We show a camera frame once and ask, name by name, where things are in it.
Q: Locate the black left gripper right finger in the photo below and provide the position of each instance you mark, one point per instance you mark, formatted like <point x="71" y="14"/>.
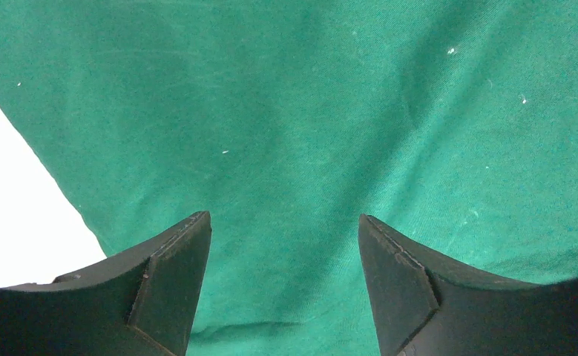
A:
<point x="426" y="303"/>

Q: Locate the green surgical drape cloth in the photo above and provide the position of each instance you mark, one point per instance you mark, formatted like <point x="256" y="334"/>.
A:
<point x="454" y="122"/>

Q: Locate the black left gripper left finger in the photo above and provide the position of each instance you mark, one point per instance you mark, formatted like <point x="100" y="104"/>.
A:
<point x="141" y="301"/>

